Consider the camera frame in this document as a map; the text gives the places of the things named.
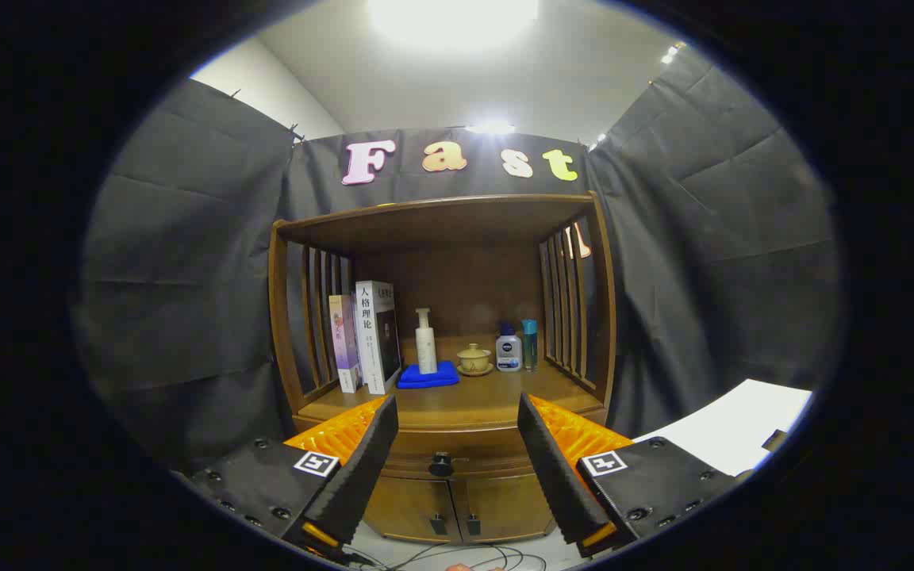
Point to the brown wooden cabinet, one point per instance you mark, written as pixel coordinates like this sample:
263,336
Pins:
465,277

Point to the blue folded cloth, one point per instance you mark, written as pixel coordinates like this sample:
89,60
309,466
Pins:
425,378

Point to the wooden cabinet door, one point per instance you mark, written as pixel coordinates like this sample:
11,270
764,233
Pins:
505,503
409,507

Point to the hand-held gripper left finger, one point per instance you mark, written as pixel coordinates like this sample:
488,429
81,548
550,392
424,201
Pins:
366,468

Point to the thick white book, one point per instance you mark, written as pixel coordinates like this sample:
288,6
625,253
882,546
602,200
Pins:
370,341

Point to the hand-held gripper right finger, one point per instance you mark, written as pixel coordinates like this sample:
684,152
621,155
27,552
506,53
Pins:
560,476

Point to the ceiling light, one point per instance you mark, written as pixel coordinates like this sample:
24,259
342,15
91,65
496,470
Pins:
453,20

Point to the white blue-capped lotion bottle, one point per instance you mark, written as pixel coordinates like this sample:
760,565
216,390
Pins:
508,353

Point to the white board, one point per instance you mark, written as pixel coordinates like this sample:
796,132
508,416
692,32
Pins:
727,428

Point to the brown wooden countertop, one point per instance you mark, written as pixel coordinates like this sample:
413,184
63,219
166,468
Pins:
473,400

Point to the teal bottle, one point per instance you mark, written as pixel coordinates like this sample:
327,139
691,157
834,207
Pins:
530,345

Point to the brown wooden drawer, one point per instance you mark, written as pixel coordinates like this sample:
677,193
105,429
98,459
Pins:
473,448

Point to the white pump bottle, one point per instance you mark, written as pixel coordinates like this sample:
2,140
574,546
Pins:
426,349

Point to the thin purple book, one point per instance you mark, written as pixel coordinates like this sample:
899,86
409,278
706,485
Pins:
343,341

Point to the yellow lidded tea cup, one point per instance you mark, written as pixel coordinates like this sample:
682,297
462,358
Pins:
474,361

